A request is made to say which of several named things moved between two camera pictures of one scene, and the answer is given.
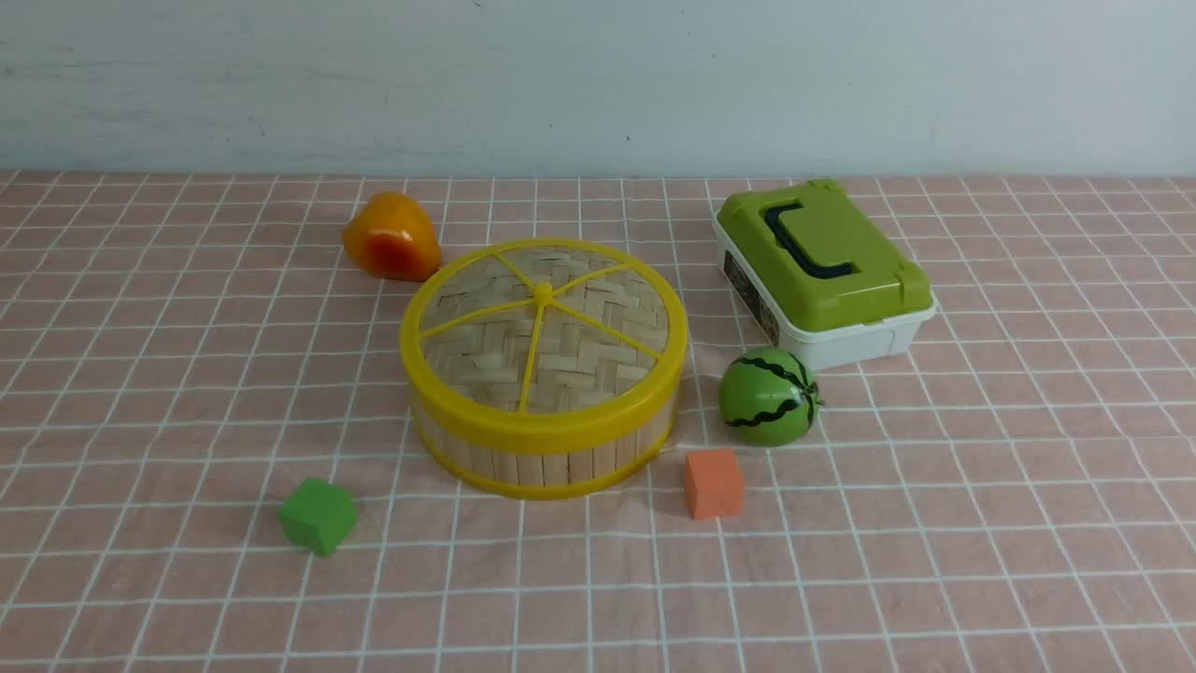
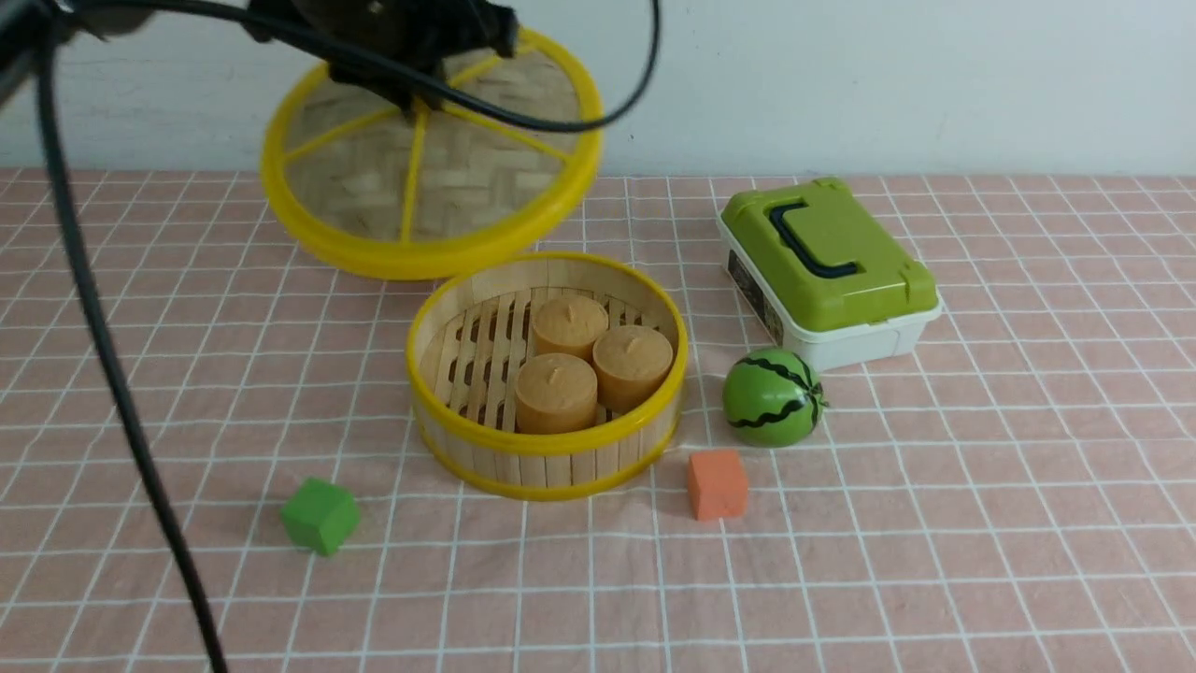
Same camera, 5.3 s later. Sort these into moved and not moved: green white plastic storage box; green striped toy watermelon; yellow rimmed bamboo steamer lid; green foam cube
Moved: yellow rimmed bamboo steamer lid
Not moved: green foam cube; green striped toy watermelon; green white plastic storage box
